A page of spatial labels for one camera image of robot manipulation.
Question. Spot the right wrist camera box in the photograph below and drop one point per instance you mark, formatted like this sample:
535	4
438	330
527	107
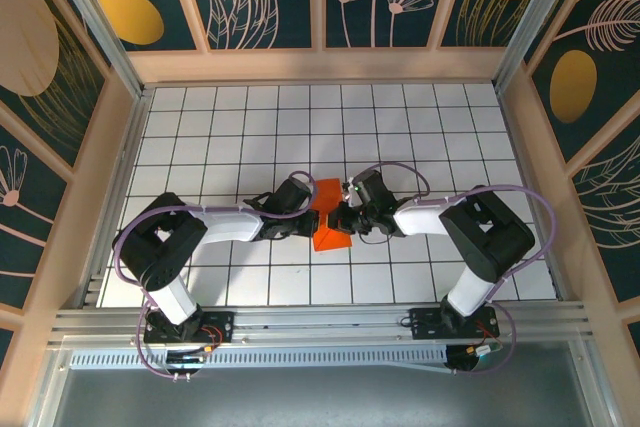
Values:
350	192

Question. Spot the aluminium frame post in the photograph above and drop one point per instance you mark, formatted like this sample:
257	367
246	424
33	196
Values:
532	22
98	22

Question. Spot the orange paper sheet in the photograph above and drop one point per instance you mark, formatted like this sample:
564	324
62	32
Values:
332	242

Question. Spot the grey metal shelf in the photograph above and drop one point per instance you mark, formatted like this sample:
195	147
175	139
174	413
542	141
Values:
320	402

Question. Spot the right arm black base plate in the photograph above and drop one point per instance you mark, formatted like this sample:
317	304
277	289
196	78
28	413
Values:
425	324

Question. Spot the aluminium mounting rail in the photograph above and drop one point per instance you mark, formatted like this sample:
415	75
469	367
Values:
325	324

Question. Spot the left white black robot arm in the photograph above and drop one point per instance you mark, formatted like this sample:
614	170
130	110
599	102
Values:
230	227

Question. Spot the aluminium side rail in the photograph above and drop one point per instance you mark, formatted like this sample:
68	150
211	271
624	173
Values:
117	197

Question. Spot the black electronics module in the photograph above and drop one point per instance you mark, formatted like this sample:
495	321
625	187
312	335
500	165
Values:
185	364
465	359

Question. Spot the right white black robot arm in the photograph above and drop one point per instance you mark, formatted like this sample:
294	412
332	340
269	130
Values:
420	219

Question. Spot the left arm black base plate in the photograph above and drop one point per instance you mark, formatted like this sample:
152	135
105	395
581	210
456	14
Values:
222	324

